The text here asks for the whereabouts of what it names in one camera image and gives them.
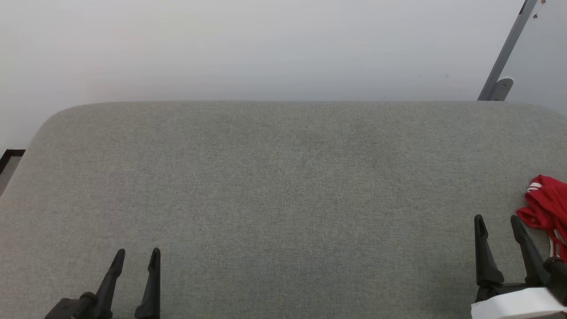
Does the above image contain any grey metal post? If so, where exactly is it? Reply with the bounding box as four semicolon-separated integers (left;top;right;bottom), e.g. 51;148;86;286
477;0;539;101

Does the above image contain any grey fabric sofa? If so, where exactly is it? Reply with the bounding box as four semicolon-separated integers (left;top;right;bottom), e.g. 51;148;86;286
0;101;567;319

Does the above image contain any dark skirting board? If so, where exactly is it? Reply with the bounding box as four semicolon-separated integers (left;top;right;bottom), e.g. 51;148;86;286
0;149;26;176

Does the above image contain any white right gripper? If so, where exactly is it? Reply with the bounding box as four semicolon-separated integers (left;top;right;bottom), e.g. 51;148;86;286
470;214;567;319

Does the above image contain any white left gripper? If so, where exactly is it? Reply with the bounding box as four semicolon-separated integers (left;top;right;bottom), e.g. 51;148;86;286
43;247;161;319

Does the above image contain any red and white shirt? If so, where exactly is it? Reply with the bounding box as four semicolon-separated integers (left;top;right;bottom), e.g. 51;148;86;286
516;175;567;263

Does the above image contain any grey metal post bracket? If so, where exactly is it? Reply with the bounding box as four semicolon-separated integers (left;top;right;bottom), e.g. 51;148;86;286
491;78;514;101

